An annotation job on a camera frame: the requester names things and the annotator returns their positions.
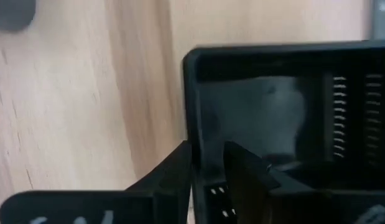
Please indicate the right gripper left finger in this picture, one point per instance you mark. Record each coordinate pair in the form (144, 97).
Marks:
(173, 174)

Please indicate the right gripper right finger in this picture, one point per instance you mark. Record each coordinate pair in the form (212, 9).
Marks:
(245, 186)

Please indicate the black slotted plastic basket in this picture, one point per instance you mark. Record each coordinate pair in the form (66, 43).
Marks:
(316, 59)

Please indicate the translucent gray plastic basket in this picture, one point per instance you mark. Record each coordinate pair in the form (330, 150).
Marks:
(10, 12)

